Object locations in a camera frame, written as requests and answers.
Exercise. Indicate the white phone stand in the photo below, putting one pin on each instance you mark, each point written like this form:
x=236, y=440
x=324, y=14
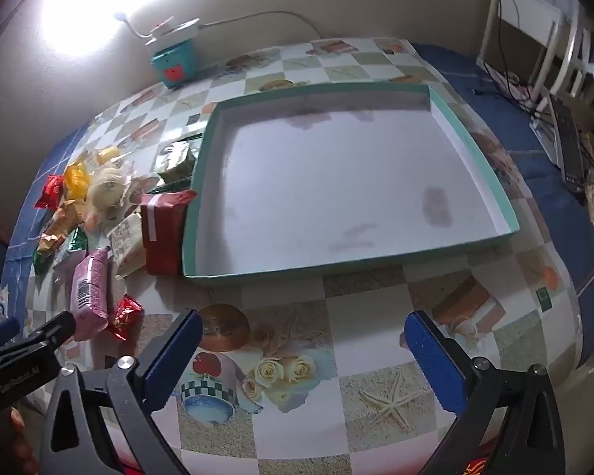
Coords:
x=542, y=133

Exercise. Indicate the white gooseneck lamp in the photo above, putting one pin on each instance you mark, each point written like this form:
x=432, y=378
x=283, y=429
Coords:
x=120, y=16

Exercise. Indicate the checked printed tablecloth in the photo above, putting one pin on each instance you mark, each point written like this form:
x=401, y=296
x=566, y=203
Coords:
x=376, y=316

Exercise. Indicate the small teal box red label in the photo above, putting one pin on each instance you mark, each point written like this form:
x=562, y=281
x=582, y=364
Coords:
x=173, y=59

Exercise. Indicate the pile of small wrapped snacks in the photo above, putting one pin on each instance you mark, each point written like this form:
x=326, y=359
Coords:
x=74, y=178

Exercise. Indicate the red white-striped biscuit packet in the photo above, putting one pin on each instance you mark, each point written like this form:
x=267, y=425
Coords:
x=163, y=232

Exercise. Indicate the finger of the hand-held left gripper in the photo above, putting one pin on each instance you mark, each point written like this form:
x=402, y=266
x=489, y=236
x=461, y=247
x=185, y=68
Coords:
x=49, y=334
x=2, y=331

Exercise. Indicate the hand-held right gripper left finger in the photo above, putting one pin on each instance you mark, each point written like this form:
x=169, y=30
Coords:
x=173, y=356

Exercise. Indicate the green snack packet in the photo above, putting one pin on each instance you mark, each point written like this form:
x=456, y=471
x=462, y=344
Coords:
x=175, y=161

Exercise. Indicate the teal shallow cardboard box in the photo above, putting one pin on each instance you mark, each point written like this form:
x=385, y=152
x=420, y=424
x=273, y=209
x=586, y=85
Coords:
x=326, y=183

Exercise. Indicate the small red candy packet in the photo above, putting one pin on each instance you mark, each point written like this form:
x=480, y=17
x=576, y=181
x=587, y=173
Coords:
x=125, y=317

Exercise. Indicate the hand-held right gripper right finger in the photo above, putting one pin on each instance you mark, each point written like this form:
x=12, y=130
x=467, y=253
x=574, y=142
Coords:
x=435, y=361

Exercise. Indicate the white power strip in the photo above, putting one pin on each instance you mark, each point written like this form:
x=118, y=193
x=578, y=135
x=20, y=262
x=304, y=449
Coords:
x=178, y=29

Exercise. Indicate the pink snack packet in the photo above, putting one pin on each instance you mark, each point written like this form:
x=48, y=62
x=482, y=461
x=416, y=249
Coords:
x=91, y=297

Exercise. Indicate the black smartphone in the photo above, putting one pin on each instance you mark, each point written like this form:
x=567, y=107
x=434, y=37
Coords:
x=569, y=148

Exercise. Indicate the cream snack packet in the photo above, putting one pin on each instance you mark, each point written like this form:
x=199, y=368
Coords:
x=128, y=242

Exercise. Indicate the white shelf rack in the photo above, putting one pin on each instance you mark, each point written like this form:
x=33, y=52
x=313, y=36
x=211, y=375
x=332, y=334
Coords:
x=581, y=67

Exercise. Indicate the pale yellow pastry packet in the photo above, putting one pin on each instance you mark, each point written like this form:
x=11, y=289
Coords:
x=106, y=155

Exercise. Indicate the orange snack packet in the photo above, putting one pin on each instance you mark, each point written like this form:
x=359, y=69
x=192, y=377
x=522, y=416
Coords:
x=62, y=222

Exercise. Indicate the person's left hand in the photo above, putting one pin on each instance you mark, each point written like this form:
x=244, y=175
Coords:
x=20, y=430

